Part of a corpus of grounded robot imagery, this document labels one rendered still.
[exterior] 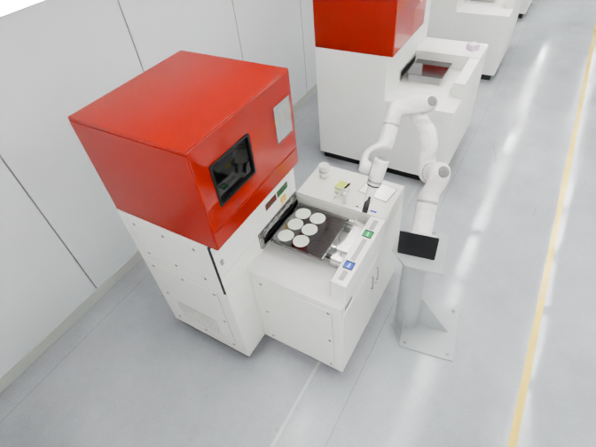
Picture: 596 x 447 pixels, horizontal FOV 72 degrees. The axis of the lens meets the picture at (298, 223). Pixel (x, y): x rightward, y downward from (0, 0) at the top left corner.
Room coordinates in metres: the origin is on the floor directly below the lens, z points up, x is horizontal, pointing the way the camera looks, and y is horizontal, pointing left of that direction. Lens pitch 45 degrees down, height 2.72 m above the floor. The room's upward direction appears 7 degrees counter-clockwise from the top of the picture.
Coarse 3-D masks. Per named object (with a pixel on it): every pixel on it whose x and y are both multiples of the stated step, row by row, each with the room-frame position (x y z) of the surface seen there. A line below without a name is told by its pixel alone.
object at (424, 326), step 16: (400, 256) 1.54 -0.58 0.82; (416, 256) 1.52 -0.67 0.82; (416, 272) 1.51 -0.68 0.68; (432, 272) 1.40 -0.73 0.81; (400, 288) 1.57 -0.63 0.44; (416, 288) 1.51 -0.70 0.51; (400, 304) 1.55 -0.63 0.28; (416, 304) 1.51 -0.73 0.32; (432, 304) 1.69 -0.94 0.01; (400, 320) 1.53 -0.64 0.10; (416, 320) 1.53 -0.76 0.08; (432, 320) 1.50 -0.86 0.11; (448, 320) 1.54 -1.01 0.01; (400, 336) 1.44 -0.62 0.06; (416, 336) 1.44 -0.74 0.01; (432, 336) 1.43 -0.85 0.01; (448, 336) 1.41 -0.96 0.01; (432, 352) 1.31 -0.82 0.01; (448, 352) 1.29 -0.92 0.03
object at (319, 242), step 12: (336, 216) 1.86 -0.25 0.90; (288, 228) 1.81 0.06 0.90; (300, 228) 1.79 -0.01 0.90; (324, 228) 1.77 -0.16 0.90; (336, 228) 1.76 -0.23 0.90; (276, 240) 1.72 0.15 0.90; (288, 240) 1.70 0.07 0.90; (312, 240) 1.68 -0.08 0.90; (324, 240) 1.67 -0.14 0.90; (312, 252) 1.59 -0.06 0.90; (324, 252) 1.57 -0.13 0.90
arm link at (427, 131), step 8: (416, 120) 2.03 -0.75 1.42; (424, 120) 2.01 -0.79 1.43; (416, 128) 2.00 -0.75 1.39; (424, 128) 1.95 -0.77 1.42; (432, 128) 1.94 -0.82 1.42; (424, 136) 1.92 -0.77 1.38; (432, 136) 1.91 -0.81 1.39; (424, 144) 1.90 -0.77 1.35; (432, 144) 1.88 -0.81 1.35; (424, 152) 1.89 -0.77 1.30; (432, 152) 1.88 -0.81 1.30; (424, 160) 1.89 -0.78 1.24; (432, 160) 1.89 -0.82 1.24
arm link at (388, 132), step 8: (384, 128) 1.95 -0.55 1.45; (392, 128) 1.93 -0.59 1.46; (384, 136) 1.91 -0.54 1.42; (392, 136) 1.91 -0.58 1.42; (376, 144) 1.89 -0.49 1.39; (384, 144) 1.88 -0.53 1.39; (392, 144) 1.89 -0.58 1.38; (368, 152) 1.86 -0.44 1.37; (360, 160) 1.86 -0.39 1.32; (368, 160) 1.85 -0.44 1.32; (360, 168) 1.82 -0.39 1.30; (368, 168) 1.80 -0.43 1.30
